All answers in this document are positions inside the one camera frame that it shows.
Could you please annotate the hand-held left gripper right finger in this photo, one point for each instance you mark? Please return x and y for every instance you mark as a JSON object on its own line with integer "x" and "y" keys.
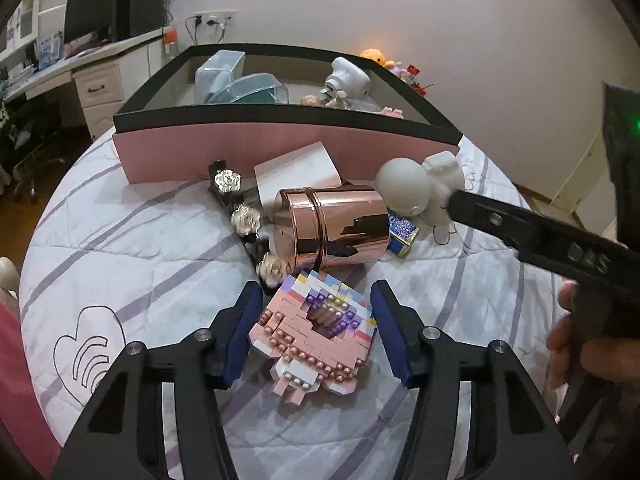
{"x": 392, "y": 340}

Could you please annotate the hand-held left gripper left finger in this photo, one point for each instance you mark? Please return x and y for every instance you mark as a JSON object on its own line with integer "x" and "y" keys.
{"x": 237, "y": 345}

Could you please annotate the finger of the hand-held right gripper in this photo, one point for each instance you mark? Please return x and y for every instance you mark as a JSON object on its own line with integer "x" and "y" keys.
{"x": 530, "y": 235}

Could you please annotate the pink brick figure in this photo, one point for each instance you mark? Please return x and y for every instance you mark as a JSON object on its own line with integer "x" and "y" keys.
{"x": 310, "y": 335}

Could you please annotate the white plaster figurine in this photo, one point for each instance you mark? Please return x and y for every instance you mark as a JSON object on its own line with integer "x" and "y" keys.
{"x": 407, "y": 190}

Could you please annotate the pink box with dark rim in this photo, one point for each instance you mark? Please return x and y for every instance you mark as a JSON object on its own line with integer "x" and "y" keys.
{"x": 200, "y": 152}

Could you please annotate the pink-haired doll figure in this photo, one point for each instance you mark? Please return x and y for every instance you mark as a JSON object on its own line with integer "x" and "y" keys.
{"x": 332, "y": 100}

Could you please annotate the white instant camera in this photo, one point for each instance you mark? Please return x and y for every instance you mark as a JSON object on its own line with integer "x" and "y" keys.
{"x": 347, "y": 77}

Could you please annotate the clear teal plastic container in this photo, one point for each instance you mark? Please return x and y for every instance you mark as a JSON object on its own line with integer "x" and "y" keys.
{"x": 250, "y": 91}

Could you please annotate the translucent plastic box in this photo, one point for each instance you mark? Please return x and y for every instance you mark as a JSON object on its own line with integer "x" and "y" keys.
{"x": 217, "y": 72}

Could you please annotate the person's right hand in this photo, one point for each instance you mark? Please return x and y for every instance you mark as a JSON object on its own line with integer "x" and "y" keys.
{"x": 565, "y": 350}

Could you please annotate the small blue glitter box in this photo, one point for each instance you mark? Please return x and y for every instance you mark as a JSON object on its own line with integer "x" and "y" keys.
{"x": 404, "y": 234}

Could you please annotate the rose gold tin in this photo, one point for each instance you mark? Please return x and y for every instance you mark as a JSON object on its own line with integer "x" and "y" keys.
{"x": 332, "y": 230}

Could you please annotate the black hair clip white flowers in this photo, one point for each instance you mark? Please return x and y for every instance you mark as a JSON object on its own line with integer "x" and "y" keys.
{"x": 247, "y": 220}

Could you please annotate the white cup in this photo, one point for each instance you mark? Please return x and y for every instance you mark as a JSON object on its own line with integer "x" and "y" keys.
{"x": 295, "y": 172}

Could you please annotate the small pink toy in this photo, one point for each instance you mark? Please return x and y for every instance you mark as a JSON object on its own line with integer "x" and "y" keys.
{"x": 391, "y": 112}

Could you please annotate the red storage box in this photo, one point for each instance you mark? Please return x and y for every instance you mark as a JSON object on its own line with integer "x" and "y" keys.
{"x": 416, "y": 80}

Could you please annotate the small pink plush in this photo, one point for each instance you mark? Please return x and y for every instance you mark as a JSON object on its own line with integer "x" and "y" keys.
{"x": 400, "y": 69}

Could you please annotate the pink blanket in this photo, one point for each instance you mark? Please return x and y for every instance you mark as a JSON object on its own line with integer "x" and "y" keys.
{"x": 22, "y": 400}

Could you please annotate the yellow octopus plush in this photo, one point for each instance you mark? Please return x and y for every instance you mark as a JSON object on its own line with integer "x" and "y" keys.
{"x": 376, "y": 57}

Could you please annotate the black office chair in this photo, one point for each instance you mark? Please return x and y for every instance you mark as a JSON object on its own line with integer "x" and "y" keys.
{"x": 30, "y": 150}

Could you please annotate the white desk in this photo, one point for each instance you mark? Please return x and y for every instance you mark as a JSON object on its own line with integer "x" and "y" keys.
{"x": 100, "y": 80}

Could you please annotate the orange-capped bottle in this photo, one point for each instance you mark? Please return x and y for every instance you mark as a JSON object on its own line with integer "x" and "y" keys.
{"x": 170, "y": 42}

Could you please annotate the black computer tower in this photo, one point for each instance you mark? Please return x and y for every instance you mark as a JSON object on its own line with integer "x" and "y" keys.
{"x": 142, "y": 2}

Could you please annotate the black computer monitor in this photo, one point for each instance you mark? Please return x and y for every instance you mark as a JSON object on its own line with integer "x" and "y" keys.
{"x": 90, "y": 10}

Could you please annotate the white glass-door cabinet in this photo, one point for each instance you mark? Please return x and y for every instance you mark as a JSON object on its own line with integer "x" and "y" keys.
{"x": 20, "y": 15}

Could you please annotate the white bed frame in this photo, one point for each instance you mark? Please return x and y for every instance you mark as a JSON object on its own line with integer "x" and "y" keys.
{"x": 9, "y": 277}

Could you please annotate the white wall outlet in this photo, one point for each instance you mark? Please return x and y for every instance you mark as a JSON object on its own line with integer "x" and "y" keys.
{"x": 215, "y": 18}

